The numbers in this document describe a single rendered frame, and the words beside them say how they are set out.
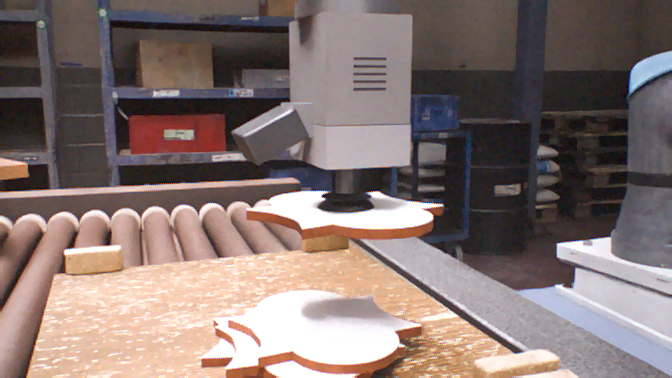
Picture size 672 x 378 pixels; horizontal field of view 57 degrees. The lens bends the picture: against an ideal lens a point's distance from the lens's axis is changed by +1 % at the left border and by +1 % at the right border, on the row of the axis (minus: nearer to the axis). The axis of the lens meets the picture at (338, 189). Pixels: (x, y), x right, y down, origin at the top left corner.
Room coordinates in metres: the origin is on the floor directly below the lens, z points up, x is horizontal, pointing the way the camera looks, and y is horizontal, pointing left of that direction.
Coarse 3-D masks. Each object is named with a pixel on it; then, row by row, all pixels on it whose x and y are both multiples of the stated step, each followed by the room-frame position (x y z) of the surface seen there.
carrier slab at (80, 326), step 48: (96, 288) 0.60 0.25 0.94; (144, 288) 0.60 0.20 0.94; (192, 288) 0.60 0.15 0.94; (240, 288) 0.60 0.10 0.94; (288, 288) 0.60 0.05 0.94; (336, 288) 0.60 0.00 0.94; (384, 288) 0.60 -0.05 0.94; (48, 336) 0.48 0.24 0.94; (96, 336) 0.48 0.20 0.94; (144, 336) 0.48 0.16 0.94; (192, 336) 0.48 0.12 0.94; (432, 336) 0.48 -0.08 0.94; (480, 336) 0.48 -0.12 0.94
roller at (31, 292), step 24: (72, 216) 1.03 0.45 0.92; (48, 240) 0.86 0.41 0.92; (72, 240) 0.96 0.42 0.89; (48, 264) 0.75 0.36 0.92; (24, 288) 0.65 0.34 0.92; (48, 288) 0.68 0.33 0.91; (24, 312) 0.59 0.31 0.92; (0, 336) 0.52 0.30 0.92; (24, 336) 0.54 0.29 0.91; (0, 360) 0.48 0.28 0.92; (24, 360) 0.51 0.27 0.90
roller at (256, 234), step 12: (240, 204) 1.11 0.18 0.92; (228, 216) 1.10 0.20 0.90; (240, 216) 1.04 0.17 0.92; (240, 228) 1.00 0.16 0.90; (252, 228) 0.95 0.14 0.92; (264, 228) 0.94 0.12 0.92; (252, 240) 0.91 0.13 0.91; (264, 240) 0.87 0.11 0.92; (276, 240) 0.86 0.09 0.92; (252, 252) 0.91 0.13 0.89; (264, 252) 0.83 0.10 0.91; (276, 252) 0.80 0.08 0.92
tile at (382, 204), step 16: (304, 192) 0.52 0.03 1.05; (320, 192) 0.52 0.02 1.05; (368, 192) 0.52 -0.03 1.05; (256, 208) 0.45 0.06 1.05; (272, 208) 0.45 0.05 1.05; (288, 208) 0.45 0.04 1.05; (304, 208) 0.45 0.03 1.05; (384, 208) 0.45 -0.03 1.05; (400, 208) 0.45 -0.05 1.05; (416, 208) 0.45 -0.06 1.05; (432, 208) 0.46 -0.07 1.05; (288, 224) 0.43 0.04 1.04; (304, 224) 0.40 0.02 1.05; (320, 224) 0.40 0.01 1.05; (336, 224) 0.40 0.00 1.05; (352, 224) 0.40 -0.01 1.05; (368, 224) 0.40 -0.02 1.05; (384, 224) 0.40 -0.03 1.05; (400, 224) 0.40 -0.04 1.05; (416, 224) 0.40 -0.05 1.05; (432, 224) 0.42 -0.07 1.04
